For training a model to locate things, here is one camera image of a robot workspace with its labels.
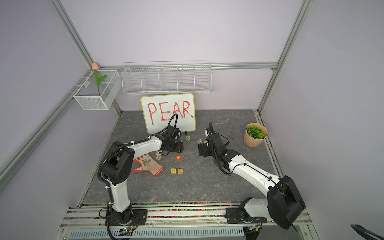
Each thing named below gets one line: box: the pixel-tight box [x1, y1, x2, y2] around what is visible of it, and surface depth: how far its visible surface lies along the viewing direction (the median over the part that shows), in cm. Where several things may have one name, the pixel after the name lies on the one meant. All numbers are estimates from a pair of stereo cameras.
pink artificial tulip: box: [91, 62, 107, 97], surface depth 93 cm
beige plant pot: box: [244, 122, 268, 148], surface depth 95 cm
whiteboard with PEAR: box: [140, 93, 197, 135], surface depth 100 cm
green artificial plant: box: [246, 125, 265, 140], surface depth 95 cm
